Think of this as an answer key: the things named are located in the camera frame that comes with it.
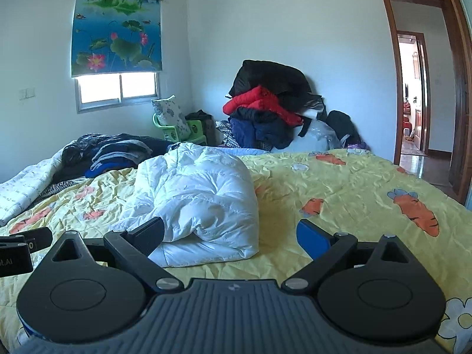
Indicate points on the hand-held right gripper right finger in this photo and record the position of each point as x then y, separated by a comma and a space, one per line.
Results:
313, 239

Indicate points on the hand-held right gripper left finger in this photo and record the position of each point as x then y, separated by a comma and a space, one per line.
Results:
145, 236

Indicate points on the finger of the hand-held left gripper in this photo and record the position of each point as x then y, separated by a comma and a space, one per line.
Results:
38, 238

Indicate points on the white puffer jacket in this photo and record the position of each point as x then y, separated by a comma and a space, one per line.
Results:
199, 191

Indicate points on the pile of dark folded clothes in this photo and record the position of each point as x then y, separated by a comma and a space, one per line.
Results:
118, 151

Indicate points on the white printed quilt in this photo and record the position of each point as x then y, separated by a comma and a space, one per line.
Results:
25, 188

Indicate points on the zebra striped cloth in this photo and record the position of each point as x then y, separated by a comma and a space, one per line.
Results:
55, 188

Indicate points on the yellow carrot print bedsheet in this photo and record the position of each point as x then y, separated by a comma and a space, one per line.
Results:
350, 195

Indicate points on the clear plastic bag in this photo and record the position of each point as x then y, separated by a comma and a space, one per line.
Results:
317, 136

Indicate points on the light blue blanket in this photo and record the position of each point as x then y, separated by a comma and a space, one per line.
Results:
250, 151

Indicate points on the green plastic chair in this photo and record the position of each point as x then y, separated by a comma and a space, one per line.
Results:
195, 131

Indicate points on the black bag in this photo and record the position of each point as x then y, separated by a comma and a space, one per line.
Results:
343, 125

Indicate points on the navy jacket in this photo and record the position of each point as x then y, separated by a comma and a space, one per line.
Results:
258, 131

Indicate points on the floral pillow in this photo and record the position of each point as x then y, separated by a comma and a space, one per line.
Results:
169, 112

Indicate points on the checkered cloth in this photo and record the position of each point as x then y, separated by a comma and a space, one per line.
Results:
225, 136

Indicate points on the dark bag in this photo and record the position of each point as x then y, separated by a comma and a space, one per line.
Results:
201, 116

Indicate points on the sliding window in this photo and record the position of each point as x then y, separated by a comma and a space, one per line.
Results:
101, 90

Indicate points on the far wooden doorway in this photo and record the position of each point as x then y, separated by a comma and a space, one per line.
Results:
426, 92

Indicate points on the lotus print roller blind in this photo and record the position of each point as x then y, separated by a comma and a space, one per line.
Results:
114, 29

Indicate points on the wooden door frame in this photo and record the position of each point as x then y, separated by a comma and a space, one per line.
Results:
457, 99

